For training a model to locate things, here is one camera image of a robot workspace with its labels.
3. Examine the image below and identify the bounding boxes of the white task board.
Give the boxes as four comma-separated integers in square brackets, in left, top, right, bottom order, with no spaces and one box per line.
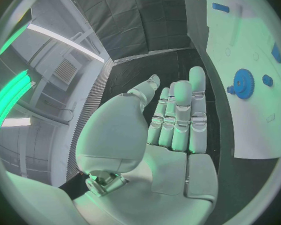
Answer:
[183,0,281,160]

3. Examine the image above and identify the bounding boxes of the blue long cylinder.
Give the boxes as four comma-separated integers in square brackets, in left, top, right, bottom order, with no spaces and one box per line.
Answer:
[211,2,231,14]

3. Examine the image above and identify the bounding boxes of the blue gear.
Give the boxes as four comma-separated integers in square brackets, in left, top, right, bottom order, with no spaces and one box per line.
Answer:
[232,68,256,100]

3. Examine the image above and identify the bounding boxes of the blue plug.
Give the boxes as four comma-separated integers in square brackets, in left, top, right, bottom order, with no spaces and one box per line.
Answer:
[261,74,274,88]

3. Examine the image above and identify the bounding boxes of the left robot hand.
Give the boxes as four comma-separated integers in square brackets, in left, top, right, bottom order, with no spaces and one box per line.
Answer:
[74,65,220,225]

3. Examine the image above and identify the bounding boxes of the blue block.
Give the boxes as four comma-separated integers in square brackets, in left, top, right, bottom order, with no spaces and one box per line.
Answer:
[270,41,281,64]

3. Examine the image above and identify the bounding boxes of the glowing light bar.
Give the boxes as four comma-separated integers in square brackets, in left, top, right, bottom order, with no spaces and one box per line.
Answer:
[0,68,37,136]

